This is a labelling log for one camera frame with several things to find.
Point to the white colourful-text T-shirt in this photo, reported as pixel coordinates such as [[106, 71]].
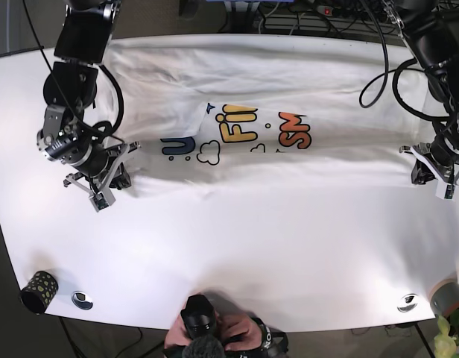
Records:
[[250, 110]]

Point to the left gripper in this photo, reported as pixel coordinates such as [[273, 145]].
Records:
[[434, 161]]

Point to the right silver table grommet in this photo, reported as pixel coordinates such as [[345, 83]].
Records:
[[407, 303]]

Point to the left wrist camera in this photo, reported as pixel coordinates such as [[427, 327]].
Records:
[[445, 190]]

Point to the photographer right hand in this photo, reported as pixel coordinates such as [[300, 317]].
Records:
[[176, 336]]

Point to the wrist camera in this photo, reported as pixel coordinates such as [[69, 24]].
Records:
[[445, 190], [102, 200]]

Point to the black photo camera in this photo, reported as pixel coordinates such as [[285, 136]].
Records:
[[199, 318]]

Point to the photographer left hand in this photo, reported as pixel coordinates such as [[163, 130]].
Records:
[[238, 332]]

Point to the fuzzy grey microphone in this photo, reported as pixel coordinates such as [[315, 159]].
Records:
[[204, 347]]

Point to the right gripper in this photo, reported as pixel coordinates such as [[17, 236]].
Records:
[[98, 167]]

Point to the black gold-spotted cup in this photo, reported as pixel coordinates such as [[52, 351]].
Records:
[[39, 292]]

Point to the grey plant pot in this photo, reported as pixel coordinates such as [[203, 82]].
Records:
[[444, 297]]

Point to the left silver table grommet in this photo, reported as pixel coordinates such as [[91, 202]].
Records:
[[81, 300]]

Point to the power strip red switch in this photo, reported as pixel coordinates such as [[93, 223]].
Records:
[[337, 12]]

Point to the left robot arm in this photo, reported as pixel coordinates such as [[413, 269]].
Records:
[[435, 50]]

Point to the silver table grommet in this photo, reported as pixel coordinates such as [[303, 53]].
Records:
[[81, 300], [407, 303]]

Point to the green potted plant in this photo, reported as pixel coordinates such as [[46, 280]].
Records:
[[446, 342]]

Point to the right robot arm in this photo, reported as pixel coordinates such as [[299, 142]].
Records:
[[70, 88]]

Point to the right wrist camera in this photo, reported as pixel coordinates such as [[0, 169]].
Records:
[[102, 200]]

